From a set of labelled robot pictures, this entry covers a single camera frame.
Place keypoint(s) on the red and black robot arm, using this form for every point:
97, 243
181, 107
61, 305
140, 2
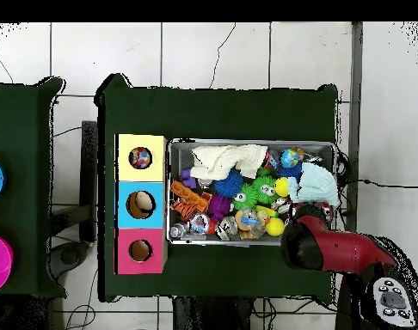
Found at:
346, 247

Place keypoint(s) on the dark green tablecloth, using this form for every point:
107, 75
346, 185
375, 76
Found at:
212, 113
19, 120

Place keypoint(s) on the wooden box with three holes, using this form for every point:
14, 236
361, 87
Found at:
123, 268

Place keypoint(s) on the orange toy building block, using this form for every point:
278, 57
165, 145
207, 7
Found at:
190, 196

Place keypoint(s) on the plain yellow ball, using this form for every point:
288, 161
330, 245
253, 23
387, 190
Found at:
275, 227

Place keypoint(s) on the blue spiky rubber ball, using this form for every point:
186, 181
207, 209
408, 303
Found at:
228, 180

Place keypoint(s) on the green spiky toy with eyes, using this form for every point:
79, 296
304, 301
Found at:
264, 187
245, 197

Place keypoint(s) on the mint green muslin cloth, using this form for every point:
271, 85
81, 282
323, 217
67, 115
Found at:
315, 185

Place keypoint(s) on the tiger plush toy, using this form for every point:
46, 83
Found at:
185, 209

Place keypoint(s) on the colourful dotted cloth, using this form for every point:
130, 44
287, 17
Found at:
140, 158

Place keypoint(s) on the cream muslin cloth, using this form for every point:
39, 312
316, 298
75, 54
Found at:
222, 160

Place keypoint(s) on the globe print ball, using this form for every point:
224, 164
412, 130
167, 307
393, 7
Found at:
290, 158

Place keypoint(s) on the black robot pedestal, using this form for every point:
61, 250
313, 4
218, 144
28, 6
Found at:
212, 316

